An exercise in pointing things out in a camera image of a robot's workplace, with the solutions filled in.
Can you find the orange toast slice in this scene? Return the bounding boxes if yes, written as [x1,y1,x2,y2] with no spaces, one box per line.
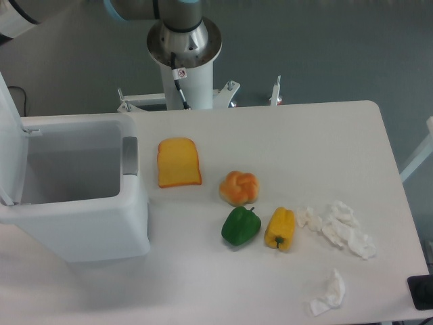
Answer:
[157,137,202,188]

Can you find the yellow bell pepper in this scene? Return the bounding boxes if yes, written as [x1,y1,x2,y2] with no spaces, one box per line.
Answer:
[264,207,296,251]

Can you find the white trash can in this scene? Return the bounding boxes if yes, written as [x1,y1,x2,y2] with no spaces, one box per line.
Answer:
[1,114,150,262]

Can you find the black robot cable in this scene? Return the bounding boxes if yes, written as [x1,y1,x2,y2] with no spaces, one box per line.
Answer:
[170,51,192,111]

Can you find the round knotted bread roll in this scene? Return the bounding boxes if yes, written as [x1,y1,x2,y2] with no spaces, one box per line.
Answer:
[219,171,260,207]

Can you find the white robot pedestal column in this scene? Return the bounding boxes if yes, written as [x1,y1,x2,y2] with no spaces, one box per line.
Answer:
[147,17,222,110]

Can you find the black cable on floor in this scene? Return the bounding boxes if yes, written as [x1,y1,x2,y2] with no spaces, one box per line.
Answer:
[6,86,30,116]

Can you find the large crumpled white tissue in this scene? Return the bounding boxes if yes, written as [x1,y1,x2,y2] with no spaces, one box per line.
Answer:
[321,200,377,260]

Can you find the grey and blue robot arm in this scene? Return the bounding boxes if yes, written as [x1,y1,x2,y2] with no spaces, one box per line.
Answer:
[1,1,202,40]

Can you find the white trash can lid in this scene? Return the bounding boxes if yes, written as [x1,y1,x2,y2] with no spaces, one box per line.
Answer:
[1,79,42,206]

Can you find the black device at table edge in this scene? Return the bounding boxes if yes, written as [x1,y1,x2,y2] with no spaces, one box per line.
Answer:
[407,274,433,310]

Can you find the crumpled white tissue near edge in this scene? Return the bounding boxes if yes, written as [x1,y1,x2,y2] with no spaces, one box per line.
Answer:
[309,268,346,317]

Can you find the small crumpled white tissue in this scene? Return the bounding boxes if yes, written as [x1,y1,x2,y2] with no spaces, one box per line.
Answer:
[295,207,323,232]

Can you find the white table leg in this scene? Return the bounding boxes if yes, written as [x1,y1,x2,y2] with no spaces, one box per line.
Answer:
[400,117,432,183]

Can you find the green bell pepper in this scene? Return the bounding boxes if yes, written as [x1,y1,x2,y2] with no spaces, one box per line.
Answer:
[221,207,261,246]

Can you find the white metal base frame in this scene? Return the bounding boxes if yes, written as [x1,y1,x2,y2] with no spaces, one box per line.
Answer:
[117,75,282,112]

